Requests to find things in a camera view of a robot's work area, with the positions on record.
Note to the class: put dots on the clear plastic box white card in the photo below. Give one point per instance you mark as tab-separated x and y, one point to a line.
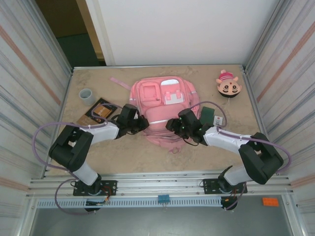
218	121

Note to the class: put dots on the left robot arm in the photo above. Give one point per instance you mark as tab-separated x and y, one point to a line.
101	132

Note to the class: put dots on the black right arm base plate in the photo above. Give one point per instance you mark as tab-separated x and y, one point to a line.
209	186

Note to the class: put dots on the blue connector block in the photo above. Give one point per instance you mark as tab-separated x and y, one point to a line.
163	199

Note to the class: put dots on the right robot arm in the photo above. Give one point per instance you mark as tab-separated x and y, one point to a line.
221	137

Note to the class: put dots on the grey cup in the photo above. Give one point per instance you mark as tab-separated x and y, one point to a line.
86	97

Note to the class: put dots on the aluminium frame rail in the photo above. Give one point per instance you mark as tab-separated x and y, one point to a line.
160	183

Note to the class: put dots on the green pencil case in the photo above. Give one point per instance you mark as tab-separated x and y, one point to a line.
207	114

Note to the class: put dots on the pink cartoon plush toy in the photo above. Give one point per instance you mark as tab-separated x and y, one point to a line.
229	86

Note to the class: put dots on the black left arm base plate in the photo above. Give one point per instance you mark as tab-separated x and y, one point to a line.
110	188

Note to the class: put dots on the pink backpack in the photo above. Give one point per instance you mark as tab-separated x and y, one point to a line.
162	115

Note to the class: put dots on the brown wooden door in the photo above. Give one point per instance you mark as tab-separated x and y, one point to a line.
64	17

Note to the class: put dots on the brown snack packet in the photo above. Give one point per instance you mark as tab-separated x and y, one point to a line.
91	115

